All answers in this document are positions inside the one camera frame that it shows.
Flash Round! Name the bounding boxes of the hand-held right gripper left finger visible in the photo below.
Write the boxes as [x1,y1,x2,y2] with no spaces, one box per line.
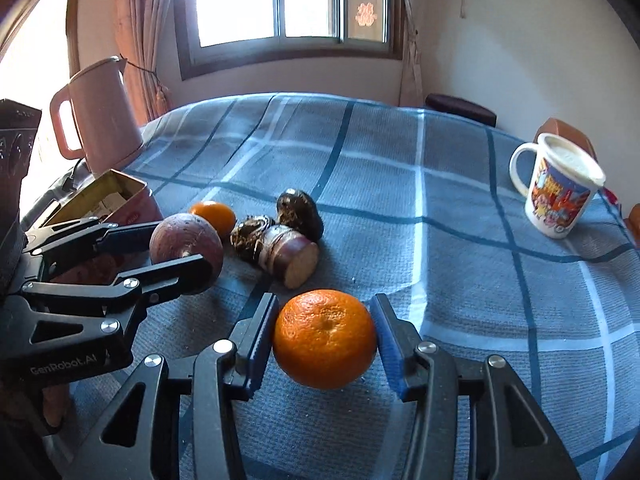
[62,292,281,480]

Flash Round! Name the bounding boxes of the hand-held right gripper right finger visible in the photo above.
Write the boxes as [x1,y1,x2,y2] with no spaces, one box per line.
[369,293,581,480]

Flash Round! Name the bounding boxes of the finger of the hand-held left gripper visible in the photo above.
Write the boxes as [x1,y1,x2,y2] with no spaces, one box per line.
[22,217,163,276]
[0,254,211,391]

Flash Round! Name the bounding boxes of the pink metal tin box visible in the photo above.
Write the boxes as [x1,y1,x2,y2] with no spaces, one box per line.
[42,169,165,286]

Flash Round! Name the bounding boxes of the purple passion fruit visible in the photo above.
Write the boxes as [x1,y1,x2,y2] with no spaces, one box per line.
[149,212,223,296]

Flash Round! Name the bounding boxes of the orange mandarin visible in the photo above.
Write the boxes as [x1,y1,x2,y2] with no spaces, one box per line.
[189,200,237,241]
[272,289,377,391]

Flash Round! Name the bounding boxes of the person's left hand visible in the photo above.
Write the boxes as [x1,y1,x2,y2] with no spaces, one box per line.
[41,382,69,428]

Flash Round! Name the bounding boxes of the cut taro root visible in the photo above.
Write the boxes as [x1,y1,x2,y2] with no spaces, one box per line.
[257,224,320,290]

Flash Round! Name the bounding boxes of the pink electric kettle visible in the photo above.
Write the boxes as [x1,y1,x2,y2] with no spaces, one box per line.
[50,56,146,176]

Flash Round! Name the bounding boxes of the blue plaid tablecloth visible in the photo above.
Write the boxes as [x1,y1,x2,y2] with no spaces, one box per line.
[40,92,640,480]

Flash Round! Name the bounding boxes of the pink curtain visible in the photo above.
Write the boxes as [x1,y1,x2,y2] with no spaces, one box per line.
[112,0,198,126]

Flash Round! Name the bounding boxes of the white cartoon print mug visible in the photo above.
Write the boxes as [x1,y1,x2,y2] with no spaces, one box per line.
[509,132,607,240]

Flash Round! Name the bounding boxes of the dark round stool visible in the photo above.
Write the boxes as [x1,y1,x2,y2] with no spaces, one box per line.
[425,92,498,128]

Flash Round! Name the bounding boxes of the brown framed sliding window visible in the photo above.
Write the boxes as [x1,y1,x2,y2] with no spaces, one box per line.
[172,0,406,81]

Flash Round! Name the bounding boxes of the brown leather armchair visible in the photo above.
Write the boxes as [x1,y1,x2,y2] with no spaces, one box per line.
[532,116,598,161]

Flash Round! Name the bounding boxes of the pale sheer curtain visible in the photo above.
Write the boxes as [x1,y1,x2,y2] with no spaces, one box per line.
[397,0,426,108]

